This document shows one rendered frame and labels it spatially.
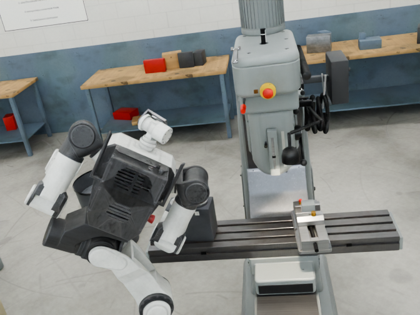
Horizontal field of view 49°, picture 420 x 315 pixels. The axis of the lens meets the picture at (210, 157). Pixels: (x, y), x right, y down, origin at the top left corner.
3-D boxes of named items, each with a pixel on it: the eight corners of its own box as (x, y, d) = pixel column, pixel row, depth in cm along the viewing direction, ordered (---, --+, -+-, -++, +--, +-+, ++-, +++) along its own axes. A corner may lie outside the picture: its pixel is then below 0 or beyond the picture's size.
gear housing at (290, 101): (300, 110, 189) (299, 86, 185) (240, 115, 192) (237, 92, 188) (294, 85, 219) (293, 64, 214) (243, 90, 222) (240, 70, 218)
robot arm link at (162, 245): (177, 242, 199) (169, 262, 181) (155, 232, 199) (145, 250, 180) (187, 222, 197) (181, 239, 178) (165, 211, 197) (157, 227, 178)
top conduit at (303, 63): (311, 79, 176) (310, 70, 175) (300, 80, 177) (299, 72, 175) (301, 51, 216) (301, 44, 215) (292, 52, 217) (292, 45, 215)
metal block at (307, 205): (315, 215, 222) (314, 204, 219) (302, 216, 223) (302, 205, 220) (314, 209, 227) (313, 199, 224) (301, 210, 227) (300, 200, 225)
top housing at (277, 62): (302, 94, 176) (300, 52, 169) (234, 100, 180) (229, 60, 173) (294, 62, 218) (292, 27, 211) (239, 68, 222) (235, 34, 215)
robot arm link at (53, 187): (55, 224, 160) (87, 167, 161) (20, 207, 157) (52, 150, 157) (58, 215, 172) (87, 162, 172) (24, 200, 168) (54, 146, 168)
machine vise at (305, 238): (332, 252, 209) (331, 232, 204) (299, 254, 211) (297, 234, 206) (319, 210, 240) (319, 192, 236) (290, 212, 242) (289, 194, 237)
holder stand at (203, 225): (214, 241, 229) (207, 207, 220) (171, 241, 234) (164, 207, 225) (217, 227, 239) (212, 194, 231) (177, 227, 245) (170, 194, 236)
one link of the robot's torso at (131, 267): (153, 332, 190) (77, 262, 169) (149, 303, 206) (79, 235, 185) (183, 312, 189) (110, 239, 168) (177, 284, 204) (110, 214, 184)
